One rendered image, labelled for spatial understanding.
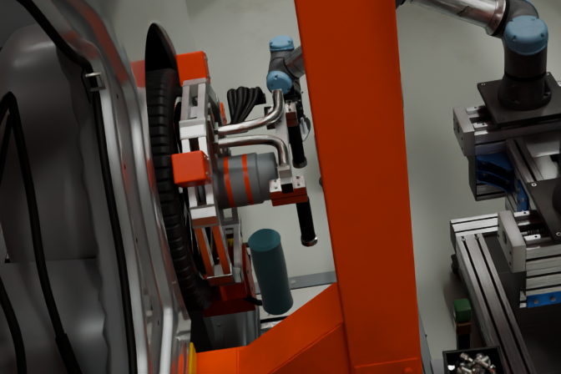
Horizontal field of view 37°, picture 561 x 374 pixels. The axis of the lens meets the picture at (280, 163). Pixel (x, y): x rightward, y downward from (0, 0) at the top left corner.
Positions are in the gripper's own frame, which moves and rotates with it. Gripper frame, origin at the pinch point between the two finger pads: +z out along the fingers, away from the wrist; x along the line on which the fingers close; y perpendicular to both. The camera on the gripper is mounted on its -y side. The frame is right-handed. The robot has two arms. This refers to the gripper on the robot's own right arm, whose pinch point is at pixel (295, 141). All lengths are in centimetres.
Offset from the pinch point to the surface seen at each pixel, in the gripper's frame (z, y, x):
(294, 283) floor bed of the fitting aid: -19, -75, -10
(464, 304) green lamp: 56, -17, 35
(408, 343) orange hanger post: 76, -4, 18
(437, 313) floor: -2, -83, 38
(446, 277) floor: -19, -83, 45
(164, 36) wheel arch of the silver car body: -12.3, 33.8, -31.4
